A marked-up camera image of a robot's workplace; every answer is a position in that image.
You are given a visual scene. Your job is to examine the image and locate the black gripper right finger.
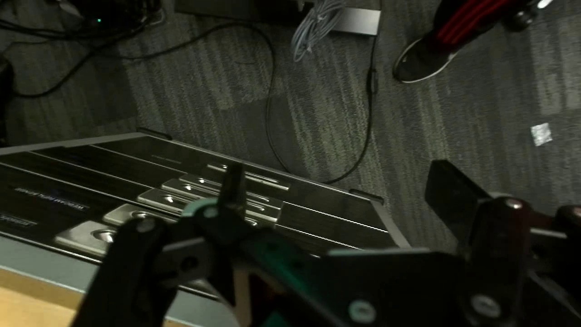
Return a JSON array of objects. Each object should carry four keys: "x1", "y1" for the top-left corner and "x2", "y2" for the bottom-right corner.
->
[{"x1": 423, "y1": 158, "x2": 581, "y2": 327}]

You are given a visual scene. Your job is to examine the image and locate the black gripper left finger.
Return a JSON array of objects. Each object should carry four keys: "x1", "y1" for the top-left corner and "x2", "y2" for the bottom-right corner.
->
[{"x1": 70, "y1": 162, "x2": 250, "y2": 327}]

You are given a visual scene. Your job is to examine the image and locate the grey tool cabinet wooden top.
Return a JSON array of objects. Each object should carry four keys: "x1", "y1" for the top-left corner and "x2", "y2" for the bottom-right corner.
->
[{"x1": 0, "y1": 129, "x2": 414, "y2": 327}]

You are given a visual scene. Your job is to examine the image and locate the white paper scrap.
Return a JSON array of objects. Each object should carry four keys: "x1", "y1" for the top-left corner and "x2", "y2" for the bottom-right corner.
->
[{"x1": 530, "y1": 122, "x2": 553, "y2": 149}]

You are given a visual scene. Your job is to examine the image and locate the grey flat box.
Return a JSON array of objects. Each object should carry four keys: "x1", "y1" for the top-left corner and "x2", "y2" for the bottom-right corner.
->
[{"x1": 325, "y1": 6, "x2": 383, "y2": 39}]

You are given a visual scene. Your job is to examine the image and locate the black floor cable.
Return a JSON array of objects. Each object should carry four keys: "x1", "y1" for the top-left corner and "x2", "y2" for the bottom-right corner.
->
[{"x1": 0, "y1": 11, "x2": 381, "y2": 188}]

